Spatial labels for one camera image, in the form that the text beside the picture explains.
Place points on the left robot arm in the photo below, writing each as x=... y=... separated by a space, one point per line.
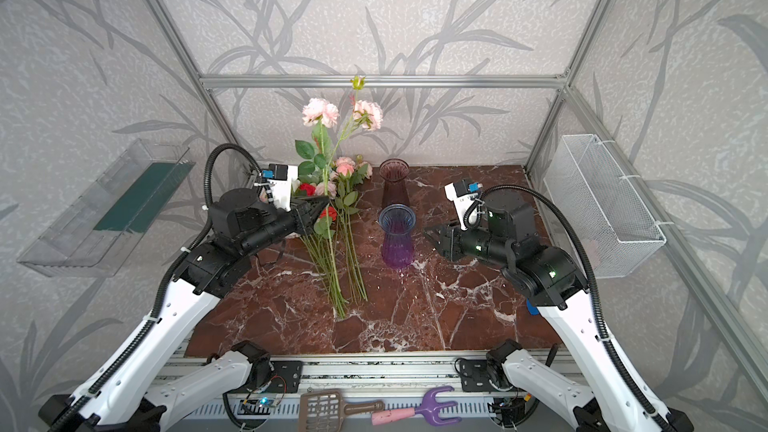
x=120 y=395

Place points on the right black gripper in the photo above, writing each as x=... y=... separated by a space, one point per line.
x=451 y=241

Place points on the purple glass vase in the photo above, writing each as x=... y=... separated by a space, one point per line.
x=397 y=222

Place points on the blue garden trowel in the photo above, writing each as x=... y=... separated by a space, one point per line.
x=532 y=310

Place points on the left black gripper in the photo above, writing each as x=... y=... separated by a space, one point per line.
x=297 y=216

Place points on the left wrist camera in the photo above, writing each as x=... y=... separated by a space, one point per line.
x=280 y=181

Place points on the white wire mesh basket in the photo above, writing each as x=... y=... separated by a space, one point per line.
x=603 y=206

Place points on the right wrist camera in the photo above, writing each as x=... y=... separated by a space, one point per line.
x=462 y=194

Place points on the bunch of artificial flowers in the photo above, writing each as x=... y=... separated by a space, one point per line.
x=335 y=258

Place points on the brown plastic scoop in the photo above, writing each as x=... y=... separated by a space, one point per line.
x=326 y=410

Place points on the clear plastic wall shelf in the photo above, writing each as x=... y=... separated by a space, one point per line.
x=95 y=235

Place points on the purple pink garden fork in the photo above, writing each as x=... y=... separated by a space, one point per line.
x=429 y=408

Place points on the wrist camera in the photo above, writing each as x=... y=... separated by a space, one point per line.
x=462 y=194
x=280 y=181

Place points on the dark red glass vase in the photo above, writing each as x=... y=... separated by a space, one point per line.
x=394 y=172

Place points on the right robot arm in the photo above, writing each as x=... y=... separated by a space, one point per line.
x=560 y=282

